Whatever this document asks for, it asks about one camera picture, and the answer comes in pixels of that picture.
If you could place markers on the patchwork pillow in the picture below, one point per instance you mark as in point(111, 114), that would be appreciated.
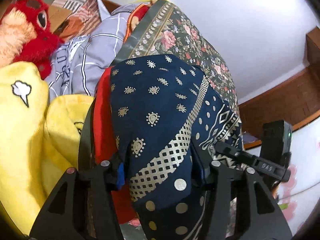
point(85, 16)

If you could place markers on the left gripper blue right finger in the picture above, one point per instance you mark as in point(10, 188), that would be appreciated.
point(201, 165)

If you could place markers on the brown wooden door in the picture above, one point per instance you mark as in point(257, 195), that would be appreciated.
point(296, 100)

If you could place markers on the red plush toy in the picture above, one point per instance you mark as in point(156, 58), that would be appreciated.
point(26, 35)

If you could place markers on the navy patterned hooded jacket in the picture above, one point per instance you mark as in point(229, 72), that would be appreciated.
point(163, 111)

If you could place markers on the grey bag on floor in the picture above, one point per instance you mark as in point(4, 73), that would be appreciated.
point(248, 138)

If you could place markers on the floral green bedspread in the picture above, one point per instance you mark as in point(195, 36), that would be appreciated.
point(166, 30)

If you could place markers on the white sliding wardrobe door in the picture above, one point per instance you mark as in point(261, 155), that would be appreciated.
point(298, 197)

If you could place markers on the red folded garment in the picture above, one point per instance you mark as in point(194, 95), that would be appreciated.
point(105, 144)

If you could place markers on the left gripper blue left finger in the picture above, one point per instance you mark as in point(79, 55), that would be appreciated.
point(118, 172)

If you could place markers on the yellow garment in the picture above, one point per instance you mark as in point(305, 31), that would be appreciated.
point(39, 140)

